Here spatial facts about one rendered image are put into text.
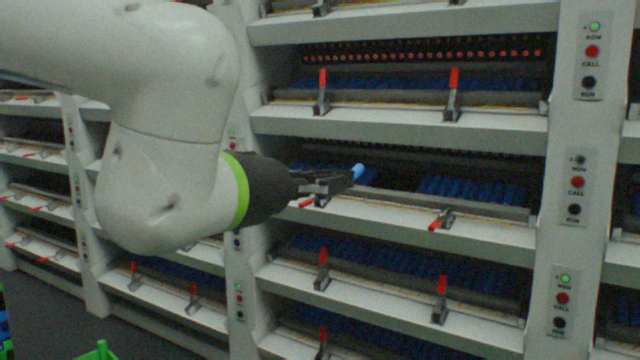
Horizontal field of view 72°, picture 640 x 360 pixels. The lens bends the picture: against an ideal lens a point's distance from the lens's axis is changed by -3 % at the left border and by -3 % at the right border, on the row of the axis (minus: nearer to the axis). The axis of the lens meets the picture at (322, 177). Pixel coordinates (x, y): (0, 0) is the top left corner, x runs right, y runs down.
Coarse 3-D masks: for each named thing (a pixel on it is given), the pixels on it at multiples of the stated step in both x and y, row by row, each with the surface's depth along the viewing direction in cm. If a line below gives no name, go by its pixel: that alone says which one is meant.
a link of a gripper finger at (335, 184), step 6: (342, 174) 67; (324, 180) 58; (330, 180) 61; (336, 180) 63; (342, 180) 66; (324, 186) 58; (330, 186) 61; (336, 186) 63; (342, 186) 66; (330, 192) 62; (336, 192) 64; (342, 192) 66; (324, 198) 58
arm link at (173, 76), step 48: (0, 0) 33; (48, 0) 34; (96, 0) 35; (144, 0) 37; (0, 48) 34; (48, 48) 34; (96, 48) 35; (144, 48) 35; (192, 48) 36; (96, 96) 38; (144, 96) 36; (192, 96) 37
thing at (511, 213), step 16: (352, 192) 94; (368, 192) 92; (384, 192) 90; (400, 192) 89; (400, 208) 87; (432, 208) 85; (464, 208) 82; (480, 208) 80; (496, 208) 79; (512, 208) 78; (528, 208) 77
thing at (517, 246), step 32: (288, 160) 114; (448, 160) 94; (480, 160) 90; (320, 224) 96; (352, 224) 91; (384, 224) 86; (416, 224) 83; (480, 224) 80; (480, 256) 79; (512, 256) 75
